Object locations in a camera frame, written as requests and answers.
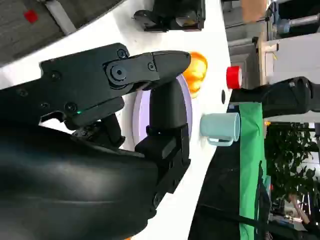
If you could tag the white table leg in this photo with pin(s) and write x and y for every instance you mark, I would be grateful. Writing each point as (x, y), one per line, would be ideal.
(61, 17)

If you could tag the green cloth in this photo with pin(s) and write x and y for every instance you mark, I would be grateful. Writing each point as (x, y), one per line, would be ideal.
(250, 162)

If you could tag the green leafy plant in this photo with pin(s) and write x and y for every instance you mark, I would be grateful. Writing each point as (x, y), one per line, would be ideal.
(292, 165)

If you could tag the black padded equipment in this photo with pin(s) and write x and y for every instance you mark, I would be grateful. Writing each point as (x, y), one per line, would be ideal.
(287, 97)

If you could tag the lilac plate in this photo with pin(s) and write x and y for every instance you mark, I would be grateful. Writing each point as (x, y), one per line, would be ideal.
(188, 110)

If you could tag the black curtain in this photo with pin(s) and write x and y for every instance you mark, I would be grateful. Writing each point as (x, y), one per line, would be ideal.
(220, 190)

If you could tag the pale green mug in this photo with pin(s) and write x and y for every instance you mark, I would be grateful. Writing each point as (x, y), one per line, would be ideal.
(220, 127)

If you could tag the pale wooden board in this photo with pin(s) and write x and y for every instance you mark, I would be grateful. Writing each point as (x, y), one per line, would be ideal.
(265, 60)

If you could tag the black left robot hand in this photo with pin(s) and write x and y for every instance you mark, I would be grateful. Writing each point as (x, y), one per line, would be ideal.
(156, 17)

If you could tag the red and white cylinder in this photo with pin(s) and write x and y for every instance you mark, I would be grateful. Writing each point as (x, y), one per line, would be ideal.
(233, 77)

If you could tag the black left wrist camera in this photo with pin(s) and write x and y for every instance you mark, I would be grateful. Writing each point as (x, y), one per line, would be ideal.
(190, 17)

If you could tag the orange and white bread roll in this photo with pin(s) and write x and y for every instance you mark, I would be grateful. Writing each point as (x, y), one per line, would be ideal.
(198, 71)

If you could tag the brown cardboard box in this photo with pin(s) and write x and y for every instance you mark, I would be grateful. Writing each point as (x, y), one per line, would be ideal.
(253, 10)

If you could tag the red floor marker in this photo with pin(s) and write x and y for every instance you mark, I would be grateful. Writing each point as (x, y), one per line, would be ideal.
(31, 16)

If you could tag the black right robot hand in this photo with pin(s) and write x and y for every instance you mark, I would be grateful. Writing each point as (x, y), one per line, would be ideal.
(62, 175)

